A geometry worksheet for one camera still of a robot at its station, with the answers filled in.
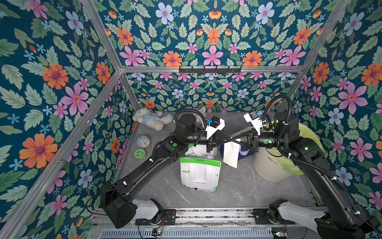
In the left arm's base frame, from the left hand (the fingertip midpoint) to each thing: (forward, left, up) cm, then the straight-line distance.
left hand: (231, 140), depth 57 cm
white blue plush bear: (+41, +43, -29) cm, 66 cm away
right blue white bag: (+11, -15, -30) cm, 36 cm away
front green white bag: (-4, +13, -23) cm, 26 cm away
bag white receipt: (-3, 0, -5) cm, 6 cm away
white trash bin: (-4, -20, -18) cm, 27 cm away
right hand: (+2, -3, 0) cm, 3 cm away
